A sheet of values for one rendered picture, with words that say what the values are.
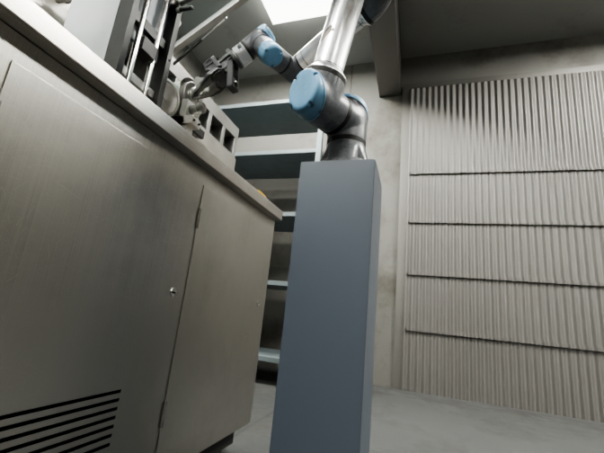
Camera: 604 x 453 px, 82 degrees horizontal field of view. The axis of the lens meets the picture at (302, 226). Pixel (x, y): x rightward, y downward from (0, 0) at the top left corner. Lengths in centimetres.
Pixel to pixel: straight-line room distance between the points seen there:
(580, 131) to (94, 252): 349
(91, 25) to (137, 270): 81
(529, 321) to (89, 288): 289
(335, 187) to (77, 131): 56
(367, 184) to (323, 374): 46
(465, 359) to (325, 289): 231
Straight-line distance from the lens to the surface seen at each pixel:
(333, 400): 85
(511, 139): 351
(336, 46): 103
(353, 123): 103
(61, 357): 74
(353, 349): 83
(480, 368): 309
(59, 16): 158
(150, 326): 87
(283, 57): 135
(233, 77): 136
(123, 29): 108
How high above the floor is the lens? 50
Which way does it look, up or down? 14 degrees up
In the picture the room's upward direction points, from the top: 6 degrees clockwise
